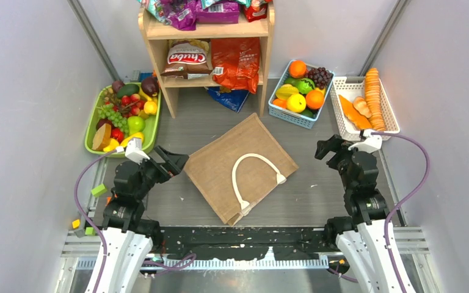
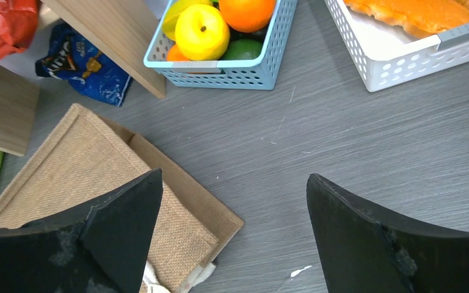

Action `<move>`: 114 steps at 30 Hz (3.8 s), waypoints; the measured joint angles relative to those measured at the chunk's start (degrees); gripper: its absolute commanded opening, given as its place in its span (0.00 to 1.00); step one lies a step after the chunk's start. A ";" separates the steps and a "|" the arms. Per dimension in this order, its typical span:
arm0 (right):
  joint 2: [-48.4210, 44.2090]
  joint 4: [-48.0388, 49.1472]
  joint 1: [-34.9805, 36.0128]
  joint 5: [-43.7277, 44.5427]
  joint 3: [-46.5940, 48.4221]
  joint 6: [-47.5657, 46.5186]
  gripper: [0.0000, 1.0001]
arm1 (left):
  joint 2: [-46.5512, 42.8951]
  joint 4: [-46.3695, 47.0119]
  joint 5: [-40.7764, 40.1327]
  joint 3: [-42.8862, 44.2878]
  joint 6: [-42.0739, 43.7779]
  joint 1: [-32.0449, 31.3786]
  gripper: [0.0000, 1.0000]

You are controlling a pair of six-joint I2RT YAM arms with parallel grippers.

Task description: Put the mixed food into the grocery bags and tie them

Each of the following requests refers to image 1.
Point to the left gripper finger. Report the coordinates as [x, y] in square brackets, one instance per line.
[175, 163]
[165, 155]

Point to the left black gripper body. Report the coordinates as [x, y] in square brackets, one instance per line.
[163, 163]

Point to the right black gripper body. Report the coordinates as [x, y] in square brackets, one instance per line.
[335, 152]

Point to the brown burlap grocery bag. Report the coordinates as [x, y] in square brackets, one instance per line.
[239, 169]

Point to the Chuba chips bag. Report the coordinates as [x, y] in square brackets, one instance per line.
[188, 58]

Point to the orange snack bag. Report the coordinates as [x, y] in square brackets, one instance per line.
[236, 63]

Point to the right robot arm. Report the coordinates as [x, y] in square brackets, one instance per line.
[365, 235]

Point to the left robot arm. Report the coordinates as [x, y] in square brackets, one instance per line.
[126, 238]

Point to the yellow mango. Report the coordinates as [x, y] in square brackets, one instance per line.
[139, 135]

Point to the green apple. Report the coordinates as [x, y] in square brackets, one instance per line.
[135, 124]

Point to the orange bread loaf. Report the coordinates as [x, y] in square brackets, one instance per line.
[353, 115]

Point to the orange fruit lower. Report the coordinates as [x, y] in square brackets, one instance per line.
[315, 99]

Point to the orange fruit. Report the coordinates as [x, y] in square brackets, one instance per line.
[315, 99]
[297, 69]

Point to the white bread basket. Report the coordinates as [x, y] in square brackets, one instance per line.
[350, 88]

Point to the blue fruit basket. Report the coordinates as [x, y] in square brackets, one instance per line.
[285, 114]

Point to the green fruit tray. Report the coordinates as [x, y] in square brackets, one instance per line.
[149, 132]

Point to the small croissant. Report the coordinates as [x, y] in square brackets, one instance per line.
[361, 106]

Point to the dark grape bunch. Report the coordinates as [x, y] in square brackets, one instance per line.
[321, 77]

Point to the green grape bunch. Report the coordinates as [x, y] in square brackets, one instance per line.
[116, 118]

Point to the avocado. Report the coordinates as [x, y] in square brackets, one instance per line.
[127, 90]

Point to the stacked round crackers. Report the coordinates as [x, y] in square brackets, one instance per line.
[372, 98]

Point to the orange fruit top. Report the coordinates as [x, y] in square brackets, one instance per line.
[297, 69]

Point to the blue snack bag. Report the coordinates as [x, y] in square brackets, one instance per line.
[231, 99]

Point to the small green toy block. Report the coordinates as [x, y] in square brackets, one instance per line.
[90, 231]

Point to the yellow toy block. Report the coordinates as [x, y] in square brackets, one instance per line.
[76, 223]

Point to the purple snack bag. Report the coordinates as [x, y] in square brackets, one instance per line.
[180, 14]

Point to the red snack bag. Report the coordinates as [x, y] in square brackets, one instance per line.
[256, 10]

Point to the magenta snack bag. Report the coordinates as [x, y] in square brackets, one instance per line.
[217, 12]

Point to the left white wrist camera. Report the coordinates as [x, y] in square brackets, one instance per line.
[133, 151]

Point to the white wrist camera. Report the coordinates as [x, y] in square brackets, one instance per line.
[133, 151]
[370, 142]

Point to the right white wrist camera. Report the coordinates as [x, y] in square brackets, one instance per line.
[370, 142]

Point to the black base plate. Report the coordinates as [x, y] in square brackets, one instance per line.
[243, 243]

